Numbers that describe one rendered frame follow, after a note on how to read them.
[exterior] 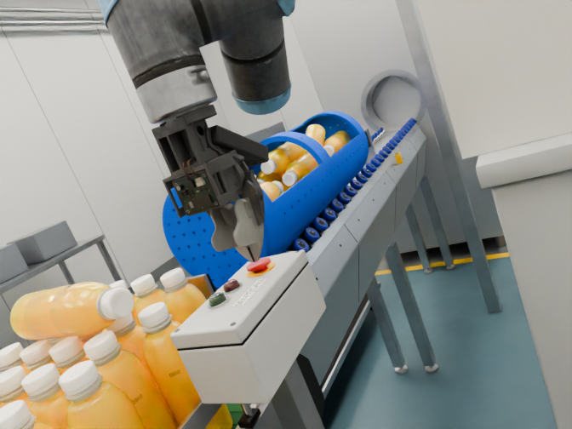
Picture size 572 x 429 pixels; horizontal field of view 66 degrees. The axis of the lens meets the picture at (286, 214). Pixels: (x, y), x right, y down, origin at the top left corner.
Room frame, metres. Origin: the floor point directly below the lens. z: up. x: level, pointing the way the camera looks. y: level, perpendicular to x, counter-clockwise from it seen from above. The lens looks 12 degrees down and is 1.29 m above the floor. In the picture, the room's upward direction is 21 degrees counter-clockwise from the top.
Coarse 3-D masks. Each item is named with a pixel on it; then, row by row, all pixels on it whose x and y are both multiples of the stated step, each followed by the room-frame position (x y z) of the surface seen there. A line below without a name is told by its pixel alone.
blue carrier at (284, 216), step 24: (312, 120) 1.74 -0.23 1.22; (336, 120) 1.69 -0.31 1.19; (264, 144) 1.33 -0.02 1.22; (312, 144) 1.29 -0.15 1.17; (360, 144) 1.57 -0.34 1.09; (336, 168) 1.32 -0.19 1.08; (360, 168) 1.60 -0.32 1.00; (264, 192) 0.96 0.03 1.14; (288, 192) 1.03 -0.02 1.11; (312, 192) 1.14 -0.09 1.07; (336, 192) 1.35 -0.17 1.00; (168, 216) 1.02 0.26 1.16; (192, 216) 0.99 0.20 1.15; (288, 216) 1.00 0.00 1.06; (312, 216) 1.16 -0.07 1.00; (168, 240) 1.04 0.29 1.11; (192, 240) 1.00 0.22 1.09; (264, 240) 0.91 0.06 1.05; (288, 240) 1.01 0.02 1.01; (192, 264) 1.02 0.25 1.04; (216, 264) 0.99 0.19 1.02; (240, 264) 0.96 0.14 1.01; (216, 288) 1.00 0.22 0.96
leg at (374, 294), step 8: (368, 288) 1.80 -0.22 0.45; (376, 288) 1.79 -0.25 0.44; (368, 296) 1.80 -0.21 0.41; (376, 296) 1.78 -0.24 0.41; (376, 304) 1.79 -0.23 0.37; (384, 304) 1.81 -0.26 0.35; (376, 312) 1.80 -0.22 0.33; (384, 312) 1.78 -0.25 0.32; (376, 320) 1.80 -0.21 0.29; (384, 320) 1.79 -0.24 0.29; (384, 328) 1.79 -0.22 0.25; (392, 328) 1.81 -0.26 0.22; (384, 336) 1.80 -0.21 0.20; (392, 336) 1.78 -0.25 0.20; (392, 344) 1.79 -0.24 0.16; (392, 352) 1.79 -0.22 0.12; (400, 352) 1.80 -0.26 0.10; (392, 360) 1.80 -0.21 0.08; (400, 360) 1.78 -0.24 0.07; (400, 368) 1.81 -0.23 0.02
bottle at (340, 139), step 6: (336, 132) 1.66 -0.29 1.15; (342, 132) 1.65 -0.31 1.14; (330, 138) 1.56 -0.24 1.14; (336, 138) 1.56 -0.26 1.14; (342, 138) 1.59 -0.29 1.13; (348, 138) 1.64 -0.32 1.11; (324, 144) 1.55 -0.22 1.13; (330, 144) 1.53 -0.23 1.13; (336, 144) 1.53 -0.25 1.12; (342, 144) 1.56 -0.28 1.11; (336, 150) 1.53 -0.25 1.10
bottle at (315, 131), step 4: (312, 124) 1.59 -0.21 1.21; (316, 124) 1.59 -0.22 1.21; (308, 128) 1.59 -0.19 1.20; (312, 128) 1.57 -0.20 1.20; (316, 128) 1.57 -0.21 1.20; (320, 128) 1.58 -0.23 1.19; (308, 132) 1.57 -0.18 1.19; (312, 132) 1.55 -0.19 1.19; (316, 132) 1.55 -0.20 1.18; (320, 132) 1.56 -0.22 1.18; (324, 132) 1.59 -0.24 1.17; (312, 136) 1.53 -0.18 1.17; (316, 136) 1.53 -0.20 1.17; (320, 136) 1.54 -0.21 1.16; (324, 136) 1.58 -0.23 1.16; (320, 140) 1.53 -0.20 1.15; (320, 144) 1.52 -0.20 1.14
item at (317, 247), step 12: (384, 168) 1.82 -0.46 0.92; (372, 180) 1.65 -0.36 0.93; (360, 192) 1.52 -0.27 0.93; (348, 204) 1.41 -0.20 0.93; (336, 216) 1.32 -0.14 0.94; (348, 216) 1.34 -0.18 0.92; (336, 228) 1.25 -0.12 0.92; (324, 240) 1.17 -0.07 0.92; (312, 252) 1.10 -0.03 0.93; (312, 264) 1.06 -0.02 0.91
